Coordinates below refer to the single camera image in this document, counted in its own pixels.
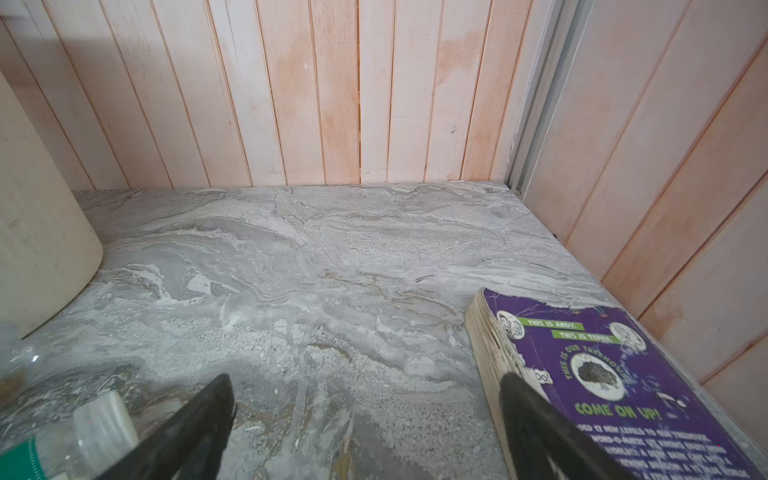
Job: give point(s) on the purple paperback book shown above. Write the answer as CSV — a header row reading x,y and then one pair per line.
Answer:
x,y
606,376

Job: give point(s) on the cream waste bin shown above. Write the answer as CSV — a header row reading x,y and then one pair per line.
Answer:
x,y
49,250

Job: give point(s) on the clear bottle green label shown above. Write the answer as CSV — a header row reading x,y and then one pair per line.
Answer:
x,y
96,436

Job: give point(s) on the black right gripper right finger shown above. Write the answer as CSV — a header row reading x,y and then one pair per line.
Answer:
x,y
543,442

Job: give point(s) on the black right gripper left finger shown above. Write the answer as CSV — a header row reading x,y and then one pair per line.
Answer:
x,y
189,445

